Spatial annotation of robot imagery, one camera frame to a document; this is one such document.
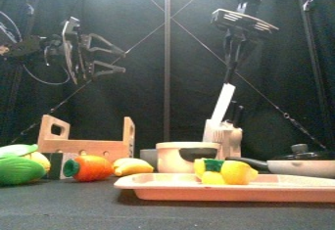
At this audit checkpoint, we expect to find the cream wooden knife holder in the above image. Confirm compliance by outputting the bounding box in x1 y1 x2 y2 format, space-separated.
202 118 243 160

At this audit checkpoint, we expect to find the diagonal wire with turnbuckle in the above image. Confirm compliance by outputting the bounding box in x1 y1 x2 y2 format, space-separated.
127 0 329 151

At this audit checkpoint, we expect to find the cream pot with black handle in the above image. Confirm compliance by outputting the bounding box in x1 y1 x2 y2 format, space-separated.
157 141 223 174

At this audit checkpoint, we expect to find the grey container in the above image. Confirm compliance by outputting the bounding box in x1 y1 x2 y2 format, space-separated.
139 148 161 170

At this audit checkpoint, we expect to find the green yellow toy corn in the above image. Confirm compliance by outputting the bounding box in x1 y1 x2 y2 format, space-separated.
0 144 52 187

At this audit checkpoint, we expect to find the toy cleaver white blade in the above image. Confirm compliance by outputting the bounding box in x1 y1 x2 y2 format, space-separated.
210 67 239 128

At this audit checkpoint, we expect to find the orange toy carrot green end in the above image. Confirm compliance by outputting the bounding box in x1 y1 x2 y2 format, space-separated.
63 155 115 183

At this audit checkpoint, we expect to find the yellow toy banana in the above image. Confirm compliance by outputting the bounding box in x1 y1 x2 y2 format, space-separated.
111 157 157 177

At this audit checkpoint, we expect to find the pink plastic tray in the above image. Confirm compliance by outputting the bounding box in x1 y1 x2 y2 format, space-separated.
114 172 335 204

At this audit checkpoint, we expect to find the black looping arm cable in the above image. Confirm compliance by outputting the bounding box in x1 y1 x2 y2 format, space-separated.
20 52 72 87

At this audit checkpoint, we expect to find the black lid with grey knob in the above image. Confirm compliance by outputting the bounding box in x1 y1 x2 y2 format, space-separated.
273 143 335 161

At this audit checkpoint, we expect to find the black slanted frame strut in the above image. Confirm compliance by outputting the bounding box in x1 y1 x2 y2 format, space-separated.
293 0 335 144

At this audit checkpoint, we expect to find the grey white frying pan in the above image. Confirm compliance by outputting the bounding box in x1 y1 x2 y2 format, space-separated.
226 157 335 179

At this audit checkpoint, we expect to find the grey vertical frame pole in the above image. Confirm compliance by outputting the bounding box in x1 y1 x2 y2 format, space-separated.
163 0 173 143

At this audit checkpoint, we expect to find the yellow toy lemon half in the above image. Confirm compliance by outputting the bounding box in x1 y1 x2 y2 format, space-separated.
221 160 259 186

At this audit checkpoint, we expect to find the light wooden crate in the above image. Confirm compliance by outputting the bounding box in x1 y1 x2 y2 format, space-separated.
36 115 136 180

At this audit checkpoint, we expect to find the yellow lemon slice green velcro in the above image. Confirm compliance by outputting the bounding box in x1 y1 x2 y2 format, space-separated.
194 158 227 186

